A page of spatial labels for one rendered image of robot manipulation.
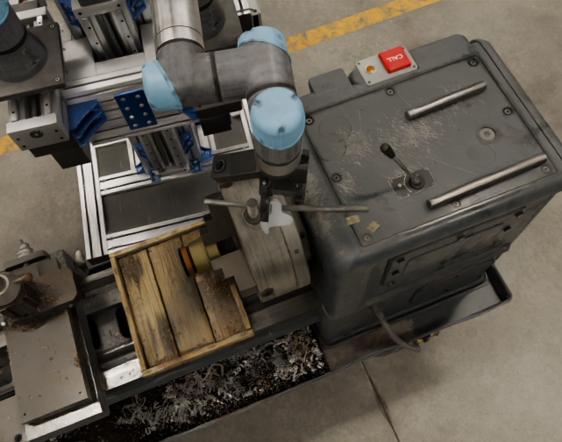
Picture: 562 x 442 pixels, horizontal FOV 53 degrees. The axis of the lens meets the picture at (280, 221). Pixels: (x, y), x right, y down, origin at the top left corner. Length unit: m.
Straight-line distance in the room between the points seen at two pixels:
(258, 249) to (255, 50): 0.51
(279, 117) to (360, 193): 0.49
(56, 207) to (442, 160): 2.00
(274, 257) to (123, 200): 1.37
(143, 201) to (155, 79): 1.66
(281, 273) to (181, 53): 0.58
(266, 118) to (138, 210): 1.74
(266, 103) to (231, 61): 0.10
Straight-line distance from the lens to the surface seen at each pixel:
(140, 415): 1.84
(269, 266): 1.23
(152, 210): 2.44
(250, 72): 0.84
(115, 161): 2.61
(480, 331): 2.51
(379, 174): 1.25
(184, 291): 1.56
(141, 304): 1.57
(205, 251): 1.32
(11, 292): 1.42
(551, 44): 3.36
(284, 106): 0.78
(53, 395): 1.51
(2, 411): 1.63
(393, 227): 1.20
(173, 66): 0.85
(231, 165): 0.97
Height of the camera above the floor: 2.34
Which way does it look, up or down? 66 degrees down
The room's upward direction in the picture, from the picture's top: 6 degrees counter-clockwise
